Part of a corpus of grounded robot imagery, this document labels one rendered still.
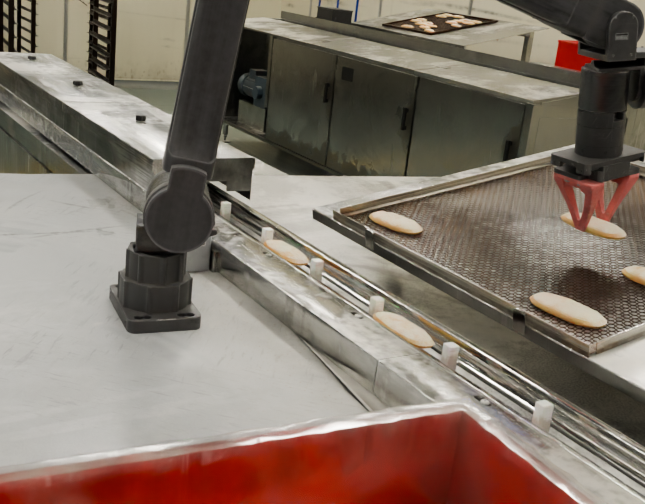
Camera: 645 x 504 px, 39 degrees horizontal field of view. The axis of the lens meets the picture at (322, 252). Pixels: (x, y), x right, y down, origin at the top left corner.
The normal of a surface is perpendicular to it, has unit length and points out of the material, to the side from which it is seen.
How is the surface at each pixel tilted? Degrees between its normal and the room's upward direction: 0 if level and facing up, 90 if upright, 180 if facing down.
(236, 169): 90
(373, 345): 0
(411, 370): 0
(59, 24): 90
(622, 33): 90
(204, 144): 80
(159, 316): 0
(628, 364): 10
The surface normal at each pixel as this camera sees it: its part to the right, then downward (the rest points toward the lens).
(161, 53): 0.51, 0.31
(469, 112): -0.85, 0.07
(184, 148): 0.17, 0.09
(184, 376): 0.11, -0.95
